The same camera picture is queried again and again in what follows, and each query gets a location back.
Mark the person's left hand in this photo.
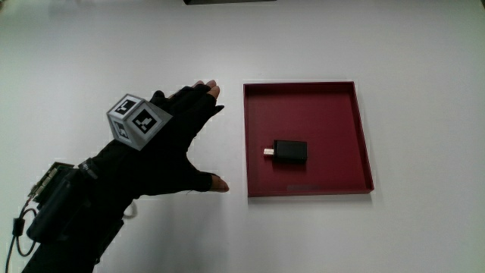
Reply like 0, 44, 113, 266
106, 79, 230, 198

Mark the dark object at table edge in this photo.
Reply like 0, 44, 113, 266
183, 0, 278, 6

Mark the dark red square plate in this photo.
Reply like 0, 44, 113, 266
242, 80, 375, 198

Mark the black forearm electronics module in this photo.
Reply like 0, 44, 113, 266
26, 162, 95, 244

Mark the black charger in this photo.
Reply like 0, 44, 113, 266
263, 139, 308, 165

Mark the black cable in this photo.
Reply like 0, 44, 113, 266
4, 196, 39, 273

